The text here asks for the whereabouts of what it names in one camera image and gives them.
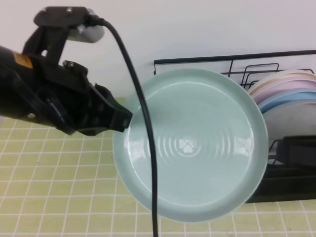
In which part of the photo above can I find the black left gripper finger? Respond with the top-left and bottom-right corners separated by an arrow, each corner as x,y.
276,136 -> 316,169

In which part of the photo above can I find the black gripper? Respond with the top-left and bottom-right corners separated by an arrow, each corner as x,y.
14,53 -> 132,136

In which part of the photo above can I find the mint green plate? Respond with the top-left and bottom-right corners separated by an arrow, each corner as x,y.
112,68 -> 269,222

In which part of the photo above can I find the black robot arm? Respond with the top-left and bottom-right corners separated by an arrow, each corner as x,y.
0,47 -> 132,136

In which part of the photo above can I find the grey plate in rack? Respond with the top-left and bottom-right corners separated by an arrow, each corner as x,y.
261,102 -> 316,165

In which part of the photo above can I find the blue plate in rack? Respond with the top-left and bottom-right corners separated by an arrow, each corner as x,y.
258,88 -> 316,114

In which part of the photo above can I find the pink plate in rack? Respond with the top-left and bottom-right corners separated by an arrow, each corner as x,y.
251,79 -> 316,104

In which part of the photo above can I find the white plate in rack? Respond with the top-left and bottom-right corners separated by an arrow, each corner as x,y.
247,69 -> 315,96

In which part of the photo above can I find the black wire dish rack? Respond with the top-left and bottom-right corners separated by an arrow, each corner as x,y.
154,50 -> 316,203

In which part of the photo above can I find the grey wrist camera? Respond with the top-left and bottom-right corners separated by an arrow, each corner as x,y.
67,8 -> 105,43

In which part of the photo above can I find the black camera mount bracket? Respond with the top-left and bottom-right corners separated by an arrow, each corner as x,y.
23,6 -> 88,65

